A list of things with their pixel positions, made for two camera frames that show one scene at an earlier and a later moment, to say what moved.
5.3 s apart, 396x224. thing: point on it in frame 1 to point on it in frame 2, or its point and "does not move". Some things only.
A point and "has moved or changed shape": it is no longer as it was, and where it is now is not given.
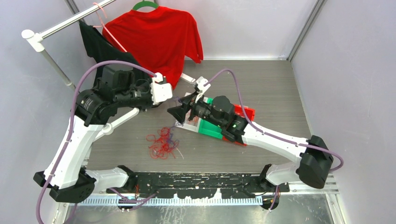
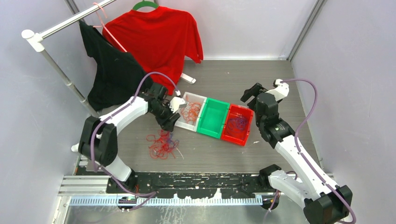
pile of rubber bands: x=163 y=145 does not move
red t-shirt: x=161 y=39 does not move
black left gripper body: x=137 y=96 to x=161 y=112
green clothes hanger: x=144 y=3 does not move
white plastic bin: x=192 y=125 does not move
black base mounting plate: x=199 y=185 does not move
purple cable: x=171 y=139 has moved or changed shape
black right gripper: x=180 y=111 to x=254 y=91
